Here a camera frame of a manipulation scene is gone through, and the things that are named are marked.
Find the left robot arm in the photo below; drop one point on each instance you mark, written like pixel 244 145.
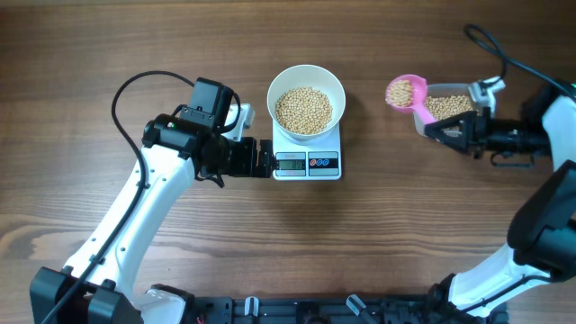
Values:
pixel 199 141

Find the white digital kitchen scale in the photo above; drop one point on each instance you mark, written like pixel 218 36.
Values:
pixel 308 160

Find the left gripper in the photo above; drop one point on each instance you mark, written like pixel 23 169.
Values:
pixel 247 166

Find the white bowl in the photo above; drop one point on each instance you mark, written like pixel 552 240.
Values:
pixel 313 76

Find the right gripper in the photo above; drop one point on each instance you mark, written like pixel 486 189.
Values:
pixel 472 131

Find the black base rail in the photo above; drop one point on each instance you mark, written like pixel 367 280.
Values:
pixel 401 309

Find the soybeans in scoop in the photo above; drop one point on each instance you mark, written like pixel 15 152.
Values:
pixel 400 93

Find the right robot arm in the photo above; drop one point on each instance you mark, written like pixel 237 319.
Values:
pixel 540 246

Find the pile of soybeans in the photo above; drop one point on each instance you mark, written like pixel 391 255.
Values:
pixel 448 106

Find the soybeans in bowl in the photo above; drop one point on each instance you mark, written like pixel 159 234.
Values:
pixel 303 110

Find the clear plastic container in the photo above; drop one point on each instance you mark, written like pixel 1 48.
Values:
pixel 440 90

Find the pink measuring scoop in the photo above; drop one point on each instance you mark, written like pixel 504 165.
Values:
pixel 419 96

